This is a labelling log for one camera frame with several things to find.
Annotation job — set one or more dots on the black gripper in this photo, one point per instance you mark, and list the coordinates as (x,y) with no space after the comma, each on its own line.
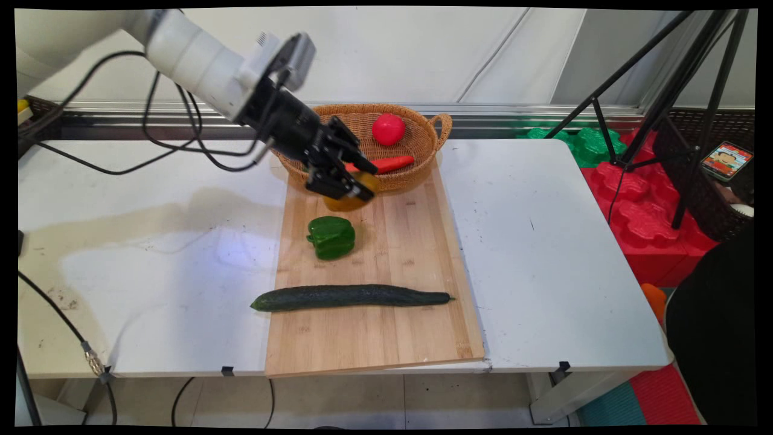
(290,124)

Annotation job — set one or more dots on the yellow toy pear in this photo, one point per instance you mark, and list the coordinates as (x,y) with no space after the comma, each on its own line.
(344,204)

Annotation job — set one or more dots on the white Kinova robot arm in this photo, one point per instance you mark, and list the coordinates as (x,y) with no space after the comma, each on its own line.
(193,57)

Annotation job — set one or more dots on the red-orange toy carrot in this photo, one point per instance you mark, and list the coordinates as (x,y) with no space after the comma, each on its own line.
(395,163)

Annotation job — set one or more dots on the red toy tomato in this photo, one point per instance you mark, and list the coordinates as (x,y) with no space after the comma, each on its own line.
(388,129)

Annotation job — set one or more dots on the green toy bell pepper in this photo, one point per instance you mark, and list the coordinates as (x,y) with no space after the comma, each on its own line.
(331,238)

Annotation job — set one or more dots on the woven wicker basket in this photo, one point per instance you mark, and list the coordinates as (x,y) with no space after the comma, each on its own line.
(416,136)

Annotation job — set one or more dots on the dark green cucumber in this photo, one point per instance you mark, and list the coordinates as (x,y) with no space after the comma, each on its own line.
(344,297)

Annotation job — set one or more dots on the wooden cutting board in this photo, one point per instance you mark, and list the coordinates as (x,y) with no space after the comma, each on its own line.
(392,338)

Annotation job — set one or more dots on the green foam block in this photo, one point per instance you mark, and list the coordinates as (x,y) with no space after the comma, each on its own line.
(592,145)

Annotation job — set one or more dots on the black wicker crate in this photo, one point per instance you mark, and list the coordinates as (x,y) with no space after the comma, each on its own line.
(42,121)

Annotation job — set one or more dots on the red foam blocks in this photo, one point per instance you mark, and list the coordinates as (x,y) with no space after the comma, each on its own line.
(646,223)

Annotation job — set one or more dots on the white table leg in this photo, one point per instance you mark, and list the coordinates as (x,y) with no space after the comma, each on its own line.
(574,396)

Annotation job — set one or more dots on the yellow object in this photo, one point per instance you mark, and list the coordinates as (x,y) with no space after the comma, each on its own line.
(23,112)

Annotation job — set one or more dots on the black tripod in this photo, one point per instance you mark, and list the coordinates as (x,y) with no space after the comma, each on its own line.
(670,90)

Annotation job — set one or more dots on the orange object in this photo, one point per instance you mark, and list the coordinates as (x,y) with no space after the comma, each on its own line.
(654,299)

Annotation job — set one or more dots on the black mesh crate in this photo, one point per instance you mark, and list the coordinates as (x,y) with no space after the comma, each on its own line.
(694,193)

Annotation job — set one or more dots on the teal floor mat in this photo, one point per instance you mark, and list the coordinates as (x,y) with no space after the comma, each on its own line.
(613,408)

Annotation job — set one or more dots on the smartphone with colourful screen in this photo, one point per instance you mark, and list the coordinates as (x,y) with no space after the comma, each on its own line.
(726,160)

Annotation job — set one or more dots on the red floor mat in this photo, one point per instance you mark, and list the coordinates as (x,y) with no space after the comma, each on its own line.
(664,399)

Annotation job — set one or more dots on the person in black clothing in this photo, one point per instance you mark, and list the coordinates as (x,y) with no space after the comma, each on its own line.
(712,326)

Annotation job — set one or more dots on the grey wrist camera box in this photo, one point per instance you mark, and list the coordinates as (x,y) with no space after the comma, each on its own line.
(299,57)

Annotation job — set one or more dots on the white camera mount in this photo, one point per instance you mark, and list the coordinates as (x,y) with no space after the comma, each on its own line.
(259,57)

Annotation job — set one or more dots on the aluminium rail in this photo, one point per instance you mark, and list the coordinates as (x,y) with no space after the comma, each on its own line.
(513,115)

